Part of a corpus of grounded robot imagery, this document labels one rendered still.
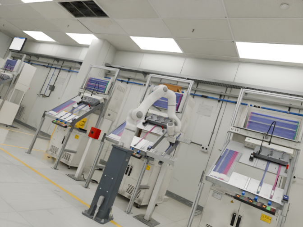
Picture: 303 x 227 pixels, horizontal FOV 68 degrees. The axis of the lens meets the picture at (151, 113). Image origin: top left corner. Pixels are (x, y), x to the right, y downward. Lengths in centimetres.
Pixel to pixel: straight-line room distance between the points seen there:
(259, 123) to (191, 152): 201
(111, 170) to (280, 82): 349
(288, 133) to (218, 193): 102
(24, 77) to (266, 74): 574
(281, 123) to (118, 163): 183
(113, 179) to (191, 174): 252
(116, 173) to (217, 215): 120
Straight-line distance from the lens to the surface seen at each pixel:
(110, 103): 418
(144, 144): 286
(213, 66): 506
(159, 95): 237
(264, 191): 244
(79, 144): 393
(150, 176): 304
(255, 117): 293
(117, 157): 225
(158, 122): 312
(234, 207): 272
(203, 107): 474
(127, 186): 322
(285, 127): 290
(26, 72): 687
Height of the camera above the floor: 82
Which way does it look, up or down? 8 degrees up
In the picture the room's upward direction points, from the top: 20 degrees clockwise
